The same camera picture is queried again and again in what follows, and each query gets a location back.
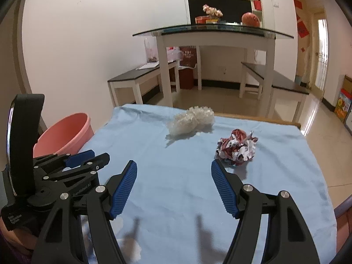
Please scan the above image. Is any red white paper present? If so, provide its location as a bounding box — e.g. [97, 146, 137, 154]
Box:
[215, 129, 258, 166]

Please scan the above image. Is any clear plastic wrap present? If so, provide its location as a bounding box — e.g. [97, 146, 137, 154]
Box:
[167, 106, 215, 136]

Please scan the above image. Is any person's left hand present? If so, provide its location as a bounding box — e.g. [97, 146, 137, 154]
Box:
[1, 219, 38, 255]

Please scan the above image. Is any pink plastic bucket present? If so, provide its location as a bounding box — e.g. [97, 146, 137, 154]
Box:
[33, 113, 94, 157]

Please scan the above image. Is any light blue table cloth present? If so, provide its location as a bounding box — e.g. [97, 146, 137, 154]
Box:
[84, 104, 337, 263]

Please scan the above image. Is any left black-top white bench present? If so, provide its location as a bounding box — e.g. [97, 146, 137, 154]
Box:
[107, 60, 181, 108]

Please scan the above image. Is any black-top white bench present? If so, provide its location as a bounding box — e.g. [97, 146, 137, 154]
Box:
[239, 62, 310, 123]
[107, 60, 181, 108]

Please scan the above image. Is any white paper on bench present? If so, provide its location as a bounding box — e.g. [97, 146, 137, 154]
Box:
[138, 61, 159, 70]

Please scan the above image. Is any right black-top white bench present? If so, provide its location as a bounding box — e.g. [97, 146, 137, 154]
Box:
[239, 62, 310, 123]

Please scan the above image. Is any clear plastic bag on bench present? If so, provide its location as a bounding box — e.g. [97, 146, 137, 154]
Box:
[144, 36, 159, 63]

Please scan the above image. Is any white kids drawing board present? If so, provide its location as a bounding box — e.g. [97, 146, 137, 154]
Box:
[344, 110, 352, 135]

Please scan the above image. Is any dark red paper bag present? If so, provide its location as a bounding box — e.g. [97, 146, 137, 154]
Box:
[180, 46, 197, 68]

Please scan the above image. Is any colourful cardboard box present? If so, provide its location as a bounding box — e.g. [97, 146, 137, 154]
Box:
[334, 75, 352, 122]

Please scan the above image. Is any white glass-top dining table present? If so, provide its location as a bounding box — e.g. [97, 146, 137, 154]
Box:
[133, 23, 293, 117]

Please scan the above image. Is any orange round lantern ornament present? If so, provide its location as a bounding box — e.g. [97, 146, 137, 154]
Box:
[242, 12, 260, 28]

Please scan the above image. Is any red tin box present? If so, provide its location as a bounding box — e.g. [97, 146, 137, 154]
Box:
[195, 16, 220, 24]

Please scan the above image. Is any pink flower bouquet vase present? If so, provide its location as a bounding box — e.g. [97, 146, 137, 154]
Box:
[202, 4, 223, 23]

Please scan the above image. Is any black monitor screen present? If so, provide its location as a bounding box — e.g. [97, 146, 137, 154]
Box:
[188, 0, 252, 24]

